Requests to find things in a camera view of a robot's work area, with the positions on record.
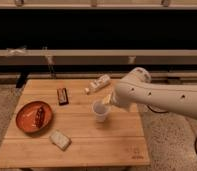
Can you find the orange round plate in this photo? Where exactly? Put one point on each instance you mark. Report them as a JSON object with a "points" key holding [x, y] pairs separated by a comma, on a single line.
{"points": [[25, 118]]}

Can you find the white sponge block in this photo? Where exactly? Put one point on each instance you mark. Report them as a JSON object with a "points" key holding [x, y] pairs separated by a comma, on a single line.
{"points": [[60, 140]]}

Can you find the wooden table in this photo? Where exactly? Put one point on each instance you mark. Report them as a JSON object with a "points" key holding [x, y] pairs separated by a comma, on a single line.
{"points": [[119, 141]]}

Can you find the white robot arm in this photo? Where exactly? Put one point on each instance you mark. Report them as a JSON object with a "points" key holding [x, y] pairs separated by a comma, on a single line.
{"points": [[136, 87]]}

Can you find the white ceramic cup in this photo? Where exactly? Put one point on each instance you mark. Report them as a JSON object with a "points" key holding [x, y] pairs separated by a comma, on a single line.
{"points": [[100, 110]]}

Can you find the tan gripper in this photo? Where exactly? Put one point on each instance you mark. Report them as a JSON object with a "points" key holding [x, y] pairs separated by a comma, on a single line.
{"points": [[107, 100]]}

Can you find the white plastic bottle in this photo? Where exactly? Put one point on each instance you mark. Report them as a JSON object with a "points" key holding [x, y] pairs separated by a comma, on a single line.
{"points": [[98, 84]]}

